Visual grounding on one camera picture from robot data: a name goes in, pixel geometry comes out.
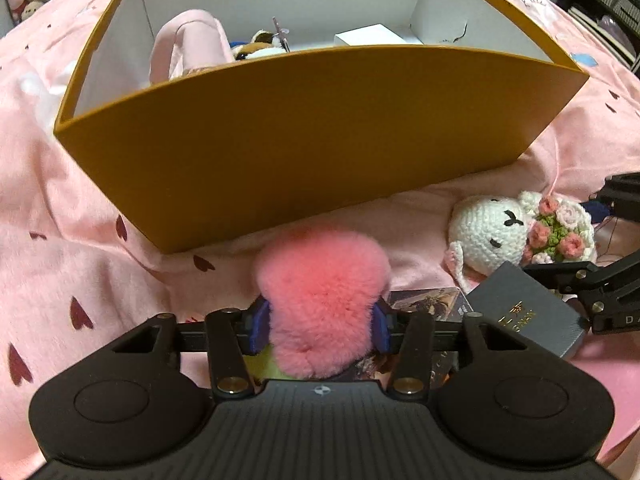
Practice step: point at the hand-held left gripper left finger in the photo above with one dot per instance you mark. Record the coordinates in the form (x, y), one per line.
(257, 327)

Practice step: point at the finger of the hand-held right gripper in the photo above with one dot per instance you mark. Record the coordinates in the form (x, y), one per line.
(620, 190)
(560, 277)

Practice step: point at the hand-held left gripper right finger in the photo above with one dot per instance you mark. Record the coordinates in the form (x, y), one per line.
(382, 327)

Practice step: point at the dark grey box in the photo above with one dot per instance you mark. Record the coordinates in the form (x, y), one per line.
(520, 310)

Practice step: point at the pink fluffy pompom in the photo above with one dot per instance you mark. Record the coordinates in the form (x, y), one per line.
(320, 285)

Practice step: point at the orange cardboard box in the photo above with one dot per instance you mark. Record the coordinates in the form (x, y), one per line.
(300, 135)

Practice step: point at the green soft item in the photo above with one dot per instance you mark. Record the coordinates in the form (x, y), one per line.
(262, 367)

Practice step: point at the illustrated card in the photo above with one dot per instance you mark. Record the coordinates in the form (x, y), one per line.
(425, 302)

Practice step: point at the white crochet bunny with bouquet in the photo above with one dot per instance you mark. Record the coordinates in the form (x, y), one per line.
(490, 220)

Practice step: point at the pink printed blanket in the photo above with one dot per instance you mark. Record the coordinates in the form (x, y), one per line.
(75, 240)

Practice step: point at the brown and white plush toy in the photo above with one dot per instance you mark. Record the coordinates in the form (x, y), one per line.
(260, 47)

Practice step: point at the small white box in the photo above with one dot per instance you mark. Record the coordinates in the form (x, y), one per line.
(370, 36)

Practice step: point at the pink handbag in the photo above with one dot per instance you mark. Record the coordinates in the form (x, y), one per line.
(195, 40)

